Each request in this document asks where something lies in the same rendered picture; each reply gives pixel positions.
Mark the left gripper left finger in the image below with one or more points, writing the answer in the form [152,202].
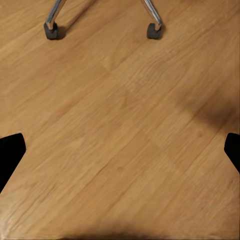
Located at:
[12,149]

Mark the swivel chair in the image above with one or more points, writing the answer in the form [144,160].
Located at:
[51,28]

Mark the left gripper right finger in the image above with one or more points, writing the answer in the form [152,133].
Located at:
[232,149]

